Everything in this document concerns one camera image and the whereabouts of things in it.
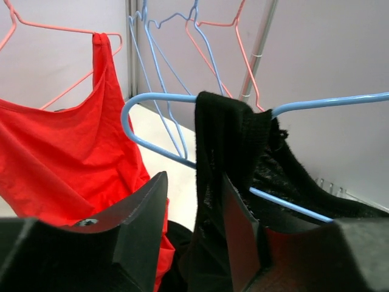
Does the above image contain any pink hanger with red top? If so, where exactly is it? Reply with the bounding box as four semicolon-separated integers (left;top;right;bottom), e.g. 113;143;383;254
0;0;123;111

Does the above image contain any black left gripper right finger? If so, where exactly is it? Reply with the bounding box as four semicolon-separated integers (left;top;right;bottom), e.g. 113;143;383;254
222;176;388;291

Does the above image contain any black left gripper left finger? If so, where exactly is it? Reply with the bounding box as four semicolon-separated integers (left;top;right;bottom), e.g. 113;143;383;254
1;172;168;291

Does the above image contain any pink wire hanger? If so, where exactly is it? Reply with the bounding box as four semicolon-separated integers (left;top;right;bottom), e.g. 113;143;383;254
185;0;265;113

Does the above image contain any black tank top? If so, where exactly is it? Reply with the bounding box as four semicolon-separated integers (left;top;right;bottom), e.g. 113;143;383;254
160;92;388;291

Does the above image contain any silver white clothes rack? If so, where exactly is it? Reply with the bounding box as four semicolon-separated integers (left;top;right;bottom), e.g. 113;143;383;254
240;0;278;102

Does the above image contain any blue hanger with green top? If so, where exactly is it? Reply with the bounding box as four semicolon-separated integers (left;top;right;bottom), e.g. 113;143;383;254
142;0;227;162

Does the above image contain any red tank top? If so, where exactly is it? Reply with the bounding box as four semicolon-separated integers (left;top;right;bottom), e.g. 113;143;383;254
1;33;174;291

